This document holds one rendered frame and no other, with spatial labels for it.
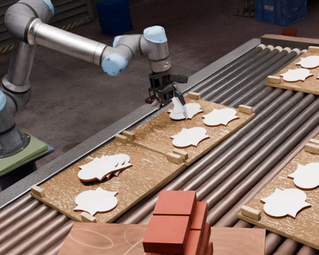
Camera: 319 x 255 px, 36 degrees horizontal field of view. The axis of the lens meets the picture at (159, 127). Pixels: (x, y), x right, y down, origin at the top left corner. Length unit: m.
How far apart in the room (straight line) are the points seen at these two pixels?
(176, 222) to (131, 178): 0.84
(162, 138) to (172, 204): 1.00
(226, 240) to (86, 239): 0.35
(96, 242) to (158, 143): 0.66
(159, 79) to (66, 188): 0.51
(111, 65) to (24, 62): 0.48
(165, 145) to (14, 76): 0.68
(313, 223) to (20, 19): 1.15
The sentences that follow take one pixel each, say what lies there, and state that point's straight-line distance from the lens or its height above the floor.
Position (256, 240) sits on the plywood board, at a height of 1.04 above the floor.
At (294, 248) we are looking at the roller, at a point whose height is 0.91.
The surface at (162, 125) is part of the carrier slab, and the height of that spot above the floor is 0.94.
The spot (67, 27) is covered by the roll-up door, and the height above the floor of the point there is 0.05.
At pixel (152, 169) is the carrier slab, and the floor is 0.94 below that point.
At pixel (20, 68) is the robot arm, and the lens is 2.04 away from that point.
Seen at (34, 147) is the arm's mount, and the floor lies 0.90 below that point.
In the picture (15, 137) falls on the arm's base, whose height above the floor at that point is 0.95.
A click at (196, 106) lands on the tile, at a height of 0.95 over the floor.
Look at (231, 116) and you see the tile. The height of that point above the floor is 0.95.
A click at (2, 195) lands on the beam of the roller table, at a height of 0.91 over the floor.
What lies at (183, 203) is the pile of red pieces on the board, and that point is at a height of 1.32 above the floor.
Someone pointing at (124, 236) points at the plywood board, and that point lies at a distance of 1.27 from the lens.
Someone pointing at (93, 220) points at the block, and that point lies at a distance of 1.48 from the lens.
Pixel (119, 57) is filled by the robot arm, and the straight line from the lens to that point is 1.65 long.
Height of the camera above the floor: 1.85
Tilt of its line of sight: 28 degrees down
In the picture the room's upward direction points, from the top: 9 degrees counter-clockwise
